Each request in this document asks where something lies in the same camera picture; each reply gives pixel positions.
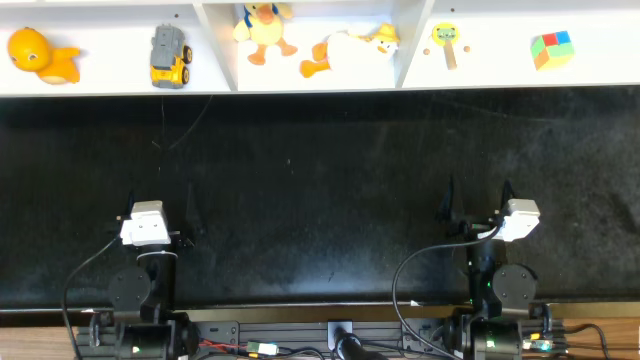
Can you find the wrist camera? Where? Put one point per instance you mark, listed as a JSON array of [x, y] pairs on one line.
[[520, 219], [146, 225]]

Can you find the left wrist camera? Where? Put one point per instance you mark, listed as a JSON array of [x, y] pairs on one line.
[[146, 225]]

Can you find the grey and yellow toy truck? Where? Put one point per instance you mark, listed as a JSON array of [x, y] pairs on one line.
[[167, 55]]

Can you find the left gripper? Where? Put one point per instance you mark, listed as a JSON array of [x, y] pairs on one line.
[[181, 239]]

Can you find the mounting rail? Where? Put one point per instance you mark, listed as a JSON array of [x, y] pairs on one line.
[[300, 340]]

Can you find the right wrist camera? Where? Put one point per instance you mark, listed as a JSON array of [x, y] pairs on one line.
[[520, 219]]

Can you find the many-coloured puzzle cube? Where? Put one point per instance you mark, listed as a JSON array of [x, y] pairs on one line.
[[552, 50]]

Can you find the yellow rubber duck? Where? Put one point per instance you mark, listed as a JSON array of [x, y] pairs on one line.
[[30, 50]]

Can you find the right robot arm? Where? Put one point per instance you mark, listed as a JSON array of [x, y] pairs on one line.
[[515, 285]]

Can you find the white shelf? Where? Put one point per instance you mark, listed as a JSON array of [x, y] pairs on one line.
[[110, 70]]

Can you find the yellow rattle drum toy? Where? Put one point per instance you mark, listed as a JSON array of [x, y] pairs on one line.
[[446, 35]]

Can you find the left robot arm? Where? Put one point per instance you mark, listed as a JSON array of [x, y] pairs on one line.
[[130, 289]]

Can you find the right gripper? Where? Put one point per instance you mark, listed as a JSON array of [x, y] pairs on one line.
[[470, 225]]

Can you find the yellow plush duck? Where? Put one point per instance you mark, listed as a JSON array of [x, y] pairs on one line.
[[265, 31]]

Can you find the white plush duck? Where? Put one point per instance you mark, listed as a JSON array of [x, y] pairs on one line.
[[355, 52]]

